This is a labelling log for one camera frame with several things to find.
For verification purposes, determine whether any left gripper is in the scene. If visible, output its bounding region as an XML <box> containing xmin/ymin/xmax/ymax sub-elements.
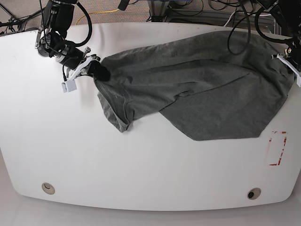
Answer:
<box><xmin>272</xmin><ymin>37</ymin><xmax>301</xmax><ymax>71</ymax></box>

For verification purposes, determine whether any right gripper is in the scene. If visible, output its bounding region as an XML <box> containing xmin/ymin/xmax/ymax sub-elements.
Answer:
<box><xmin>55</xmin><ymin>46</ymin><xmax>111</xmax><ymax>81</ymax></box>

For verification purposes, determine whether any grey T-shirt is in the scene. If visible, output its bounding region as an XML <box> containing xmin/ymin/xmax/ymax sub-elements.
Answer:
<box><xmin>94</xmin><ymin>31</ymin><xmax>295</xmax><ymax>141</ymax></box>

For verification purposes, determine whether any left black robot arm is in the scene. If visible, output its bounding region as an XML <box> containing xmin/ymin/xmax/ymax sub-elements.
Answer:
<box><xmin>254</xmin><ymin>0</ymin><xmax>301</xmax><ymax>72</ymax></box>

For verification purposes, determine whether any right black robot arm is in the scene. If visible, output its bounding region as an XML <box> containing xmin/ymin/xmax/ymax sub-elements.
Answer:
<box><xmin>35</xmin><ymin>0</ymin><xmax>111</xmax><ymax>82</ymax></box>

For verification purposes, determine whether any red tape rectangle marking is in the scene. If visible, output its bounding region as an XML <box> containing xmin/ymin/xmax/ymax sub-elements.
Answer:
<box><xmin>267</xmin><ymin>131</ymin><xmax>287</xmax><ymax>166</ymax></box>

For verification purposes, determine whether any black tripod stand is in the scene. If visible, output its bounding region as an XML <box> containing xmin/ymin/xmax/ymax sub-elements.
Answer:
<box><xmin>0</xmin><ymin>0</ymin><xmax>41</xmax><ymax>34</ymax></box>

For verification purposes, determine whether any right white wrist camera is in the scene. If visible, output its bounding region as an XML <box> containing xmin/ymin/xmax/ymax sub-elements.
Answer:
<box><xmin>62</xmin><ymin>56</ymin><xmax>94</xmax><ymax>93</ymax></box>

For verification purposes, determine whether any yellow cable on floor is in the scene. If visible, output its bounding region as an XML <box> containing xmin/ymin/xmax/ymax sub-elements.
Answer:
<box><xmin>75</xmin><ymin>8</ymin><xmax>119</xmax><ymax>25</ymax></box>

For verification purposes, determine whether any aluminium frame stand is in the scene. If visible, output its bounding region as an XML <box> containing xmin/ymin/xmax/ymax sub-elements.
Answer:
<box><xmin>148</xmin><ymin>0</ymin><xmax>276</xmax><ymax>23</ymax></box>

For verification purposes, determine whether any left table cable grommet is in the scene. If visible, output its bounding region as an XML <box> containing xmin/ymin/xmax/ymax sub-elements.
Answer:
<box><xmin>41</xmin><ymin>183</ymin><xmax>55</xmax><ymax>195</ymax></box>

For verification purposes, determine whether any table cable grommet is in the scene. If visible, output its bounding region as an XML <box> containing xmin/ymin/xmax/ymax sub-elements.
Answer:
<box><xmin>41</xmin><ymin>183</ymin><xmax>55</xmax><ymax>195</ymax></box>
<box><xmin>247</xmin><ymin>188</ymin><xmax>261</xmax><ymax>200</ymax></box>

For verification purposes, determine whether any right table cable grommet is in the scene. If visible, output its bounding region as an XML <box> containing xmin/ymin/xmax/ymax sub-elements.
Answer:
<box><xmin>247</xmin><ymin>188</ymin><xmax>261</xmax><ymax>200</ymax></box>

